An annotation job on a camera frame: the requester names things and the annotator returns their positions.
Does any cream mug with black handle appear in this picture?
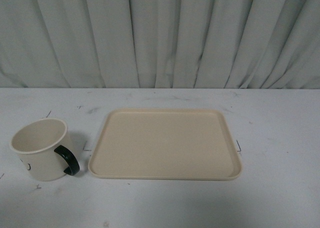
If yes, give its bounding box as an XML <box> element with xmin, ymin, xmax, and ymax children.
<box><xmin>9</xmin><ymin>118</ymin><xmax>80</xmax><ymax>182</ymax></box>

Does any beige rectangular plastic tray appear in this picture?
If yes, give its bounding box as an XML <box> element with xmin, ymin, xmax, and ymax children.
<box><xmin>88</xmin><ymin>108</ymin><xmax>242</xmax><ymax>181</ymax></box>

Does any pale green curtain backdrop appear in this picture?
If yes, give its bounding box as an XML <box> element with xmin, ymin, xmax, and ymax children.
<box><xmin>0</xmin><ymin>0</ymin><xmax>320</xmax><ymax>89</ymax></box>

